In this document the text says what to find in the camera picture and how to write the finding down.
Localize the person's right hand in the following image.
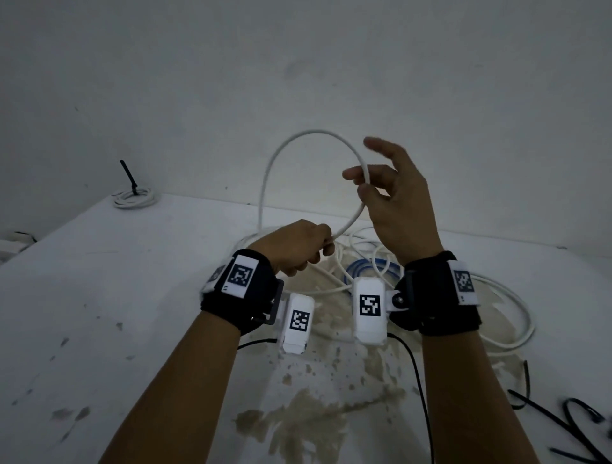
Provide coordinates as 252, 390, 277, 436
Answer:
342, 136, 446, 266

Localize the person's left hand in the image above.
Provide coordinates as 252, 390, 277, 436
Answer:
246, 219, 335, 278

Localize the blue cable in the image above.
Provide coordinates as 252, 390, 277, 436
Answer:
343, 257, 405, 289

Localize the short white cable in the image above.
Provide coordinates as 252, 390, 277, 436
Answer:
112, 186, 159, 210
257, 129, 369, 240

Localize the long white cable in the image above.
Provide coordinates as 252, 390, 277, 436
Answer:
234, 224, 536, 356

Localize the thin black nylon zip tie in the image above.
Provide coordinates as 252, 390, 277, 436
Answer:
119, 159, 140, 196

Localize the black cable ties bunch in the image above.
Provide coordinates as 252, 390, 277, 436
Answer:
506, 361, 612, 464

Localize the person's right forearm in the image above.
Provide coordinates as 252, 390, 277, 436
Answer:
420, 330, 541, 464

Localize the person's left forearm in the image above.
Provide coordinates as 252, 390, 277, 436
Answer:
98, 310, 242, 464

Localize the white checkered marker tag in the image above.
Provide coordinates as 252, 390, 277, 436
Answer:
203, 254, 261, 298
448, 260, 480, 306

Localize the white power adapter box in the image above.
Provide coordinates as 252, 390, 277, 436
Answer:
0, 231, 38, 263

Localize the black wrist strap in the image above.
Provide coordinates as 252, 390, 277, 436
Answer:
394, 250, 483, 337
200, 248, 286, 335

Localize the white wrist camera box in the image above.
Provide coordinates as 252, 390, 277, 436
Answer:
351, 277, 407, 345
278, 293, 316, 356

